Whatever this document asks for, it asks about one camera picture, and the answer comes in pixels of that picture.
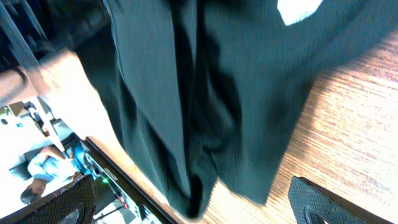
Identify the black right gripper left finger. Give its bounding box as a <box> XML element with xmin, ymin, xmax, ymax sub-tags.
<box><xmin>1</xmin><ymin>175</ymin><xmax>97</xmax><ymax>224</ymax></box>

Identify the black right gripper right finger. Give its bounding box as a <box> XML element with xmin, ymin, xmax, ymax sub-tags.
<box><xmin>288</xmin><ymin>176</ymin><xmax>388</xmax><ymax>224</ymax></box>

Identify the black t-shirt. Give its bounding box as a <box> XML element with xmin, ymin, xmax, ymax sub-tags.
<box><xmin>40</xmin><ymin>0</ymin><xmax>398</xmax><ymax>218</ymax></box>

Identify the black mounting rail base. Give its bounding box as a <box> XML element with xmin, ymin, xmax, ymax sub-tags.
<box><xmin>62</xmin><ymin>133</ymin><xmax>177</xmax><ymax>223</ymax></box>

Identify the seated person light shirt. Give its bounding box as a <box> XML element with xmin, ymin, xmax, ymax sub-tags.
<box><xmin>20</xmin><ymin>146</ymin><xmax>86</xmax><ymax>205</ymax></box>

